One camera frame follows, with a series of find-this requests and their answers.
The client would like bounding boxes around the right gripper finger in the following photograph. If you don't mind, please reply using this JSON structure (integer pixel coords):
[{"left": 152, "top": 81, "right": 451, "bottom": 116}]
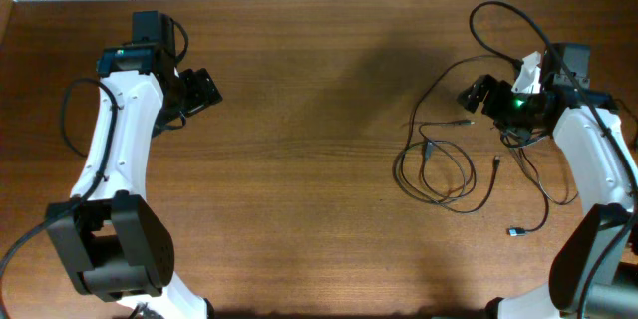
[
  {"left": 500, "top": 126, "right": 535, "bottom": 146},
  {"left": 457, "top": 75, "right": 498, "bottom": 113}
]

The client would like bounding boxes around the thick black USB cable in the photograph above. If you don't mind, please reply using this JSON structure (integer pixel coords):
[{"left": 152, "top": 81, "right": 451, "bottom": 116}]
[{"left": 499, "top": 132, "right": 579, "bottom": 238}]

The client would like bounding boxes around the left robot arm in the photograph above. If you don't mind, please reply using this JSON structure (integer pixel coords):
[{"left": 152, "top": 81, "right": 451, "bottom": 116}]
[{"left": 46, "top": 11, "right": 222, "bottom": 318}]

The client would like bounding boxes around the thin black USB cable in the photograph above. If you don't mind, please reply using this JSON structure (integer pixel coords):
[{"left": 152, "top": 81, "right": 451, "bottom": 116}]
[{"left": 615, "top": 97, "right": 638, "bottom": 152}]

